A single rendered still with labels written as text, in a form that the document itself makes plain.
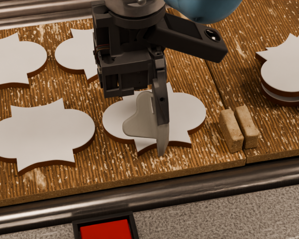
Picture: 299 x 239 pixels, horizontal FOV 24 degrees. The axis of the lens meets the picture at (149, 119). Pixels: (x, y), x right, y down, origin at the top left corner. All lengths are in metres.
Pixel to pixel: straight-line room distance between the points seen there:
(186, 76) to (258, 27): 0.17
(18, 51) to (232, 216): 0.42
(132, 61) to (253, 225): 0.25
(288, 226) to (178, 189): 0.15
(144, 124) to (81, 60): 0.21
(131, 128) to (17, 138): 0.16
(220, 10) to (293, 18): 0.50
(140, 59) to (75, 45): 0.25
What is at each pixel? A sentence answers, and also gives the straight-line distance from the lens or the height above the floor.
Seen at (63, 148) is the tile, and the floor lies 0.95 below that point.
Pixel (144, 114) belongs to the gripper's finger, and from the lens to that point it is 0.88.
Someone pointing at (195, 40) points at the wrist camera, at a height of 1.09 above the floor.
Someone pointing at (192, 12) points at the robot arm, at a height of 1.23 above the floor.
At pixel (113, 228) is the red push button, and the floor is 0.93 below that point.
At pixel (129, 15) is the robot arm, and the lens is 0.79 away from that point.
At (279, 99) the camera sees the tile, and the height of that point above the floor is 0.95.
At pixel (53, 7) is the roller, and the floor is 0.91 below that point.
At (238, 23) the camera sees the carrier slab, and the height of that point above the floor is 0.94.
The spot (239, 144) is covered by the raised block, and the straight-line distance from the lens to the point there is 0.92.
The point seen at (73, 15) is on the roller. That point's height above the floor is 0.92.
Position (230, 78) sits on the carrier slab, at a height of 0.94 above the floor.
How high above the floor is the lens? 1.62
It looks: 45 degrees down
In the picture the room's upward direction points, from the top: straight up
